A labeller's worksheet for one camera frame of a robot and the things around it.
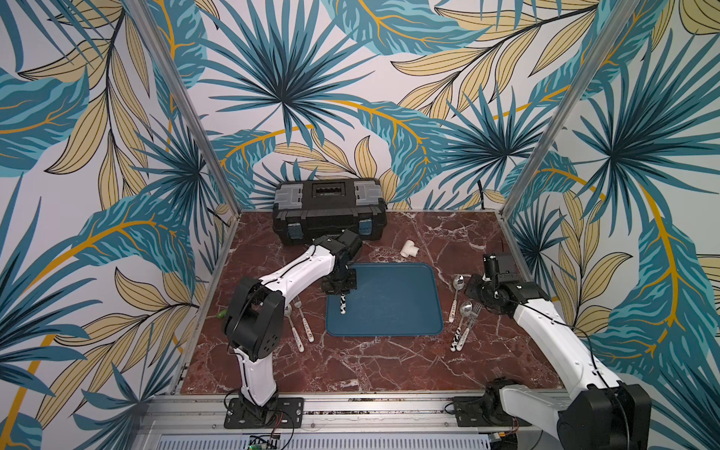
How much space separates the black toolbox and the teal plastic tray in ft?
0.59

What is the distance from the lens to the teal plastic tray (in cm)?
90

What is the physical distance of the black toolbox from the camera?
97 centimetres
